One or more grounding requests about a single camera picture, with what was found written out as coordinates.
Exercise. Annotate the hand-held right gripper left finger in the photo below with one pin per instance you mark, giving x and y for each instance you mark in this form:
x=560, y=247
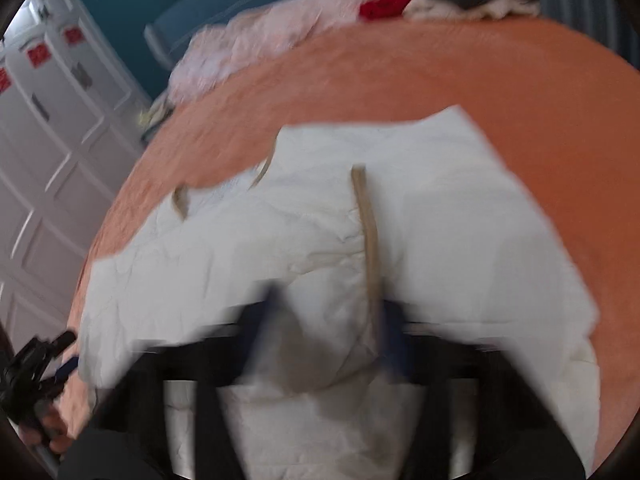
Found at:
x=262, y=332

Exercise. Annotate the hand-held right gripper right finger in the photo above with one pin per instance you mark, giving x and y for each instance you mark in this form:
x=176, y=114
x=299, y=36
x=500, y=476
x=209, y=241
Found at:
x=395, y=342

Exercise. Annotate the white panelled wardrobe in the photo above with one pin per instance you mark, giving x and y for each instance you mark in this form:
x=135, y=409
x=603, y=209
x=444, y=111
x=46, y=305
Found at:
x=60, y=170

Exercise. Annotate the red paper sticker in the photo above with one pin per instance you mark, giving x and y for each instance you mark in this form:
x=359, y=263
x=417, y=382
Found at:
x=37, y=55
x=74, y=35

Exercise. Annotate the pink crumpled cloth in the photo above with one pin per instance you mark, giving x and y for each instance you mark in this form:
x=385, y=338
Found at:
x=260, y=35

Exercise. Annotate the cream cloth on nightstand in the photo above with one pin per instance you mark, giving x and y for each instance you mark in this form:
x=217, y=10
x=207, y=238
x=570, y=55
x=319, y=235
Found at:
x=152, y=115

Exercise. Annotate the cream garment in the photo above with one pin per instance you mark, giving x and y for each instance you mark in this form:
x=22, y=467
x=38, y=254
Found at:
x=505, y=9

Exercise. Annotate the white quilted duvet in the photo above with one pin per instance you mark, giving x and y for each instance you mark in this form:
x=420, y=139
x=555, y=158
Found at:
x=450, y=235

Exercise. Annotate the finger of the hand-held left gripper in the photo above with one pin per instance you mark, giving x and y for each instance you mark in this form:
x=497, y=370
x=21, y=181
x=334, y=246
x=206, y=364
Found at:
x=67, y=367

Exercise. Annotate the blue padded headboard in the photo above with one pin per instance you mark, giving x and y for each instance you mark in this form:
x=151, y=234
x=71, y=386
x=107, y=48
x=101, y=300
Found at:
x=200, y=5

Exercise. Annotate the orange plush bed blanket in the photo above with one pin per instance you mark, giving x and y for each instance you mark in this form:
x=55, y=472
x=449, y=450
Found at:
x=400, y=75

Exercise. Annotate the person's left hand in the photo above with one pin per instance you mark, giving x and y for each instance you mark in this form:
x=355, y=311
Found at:
x=50, y=432

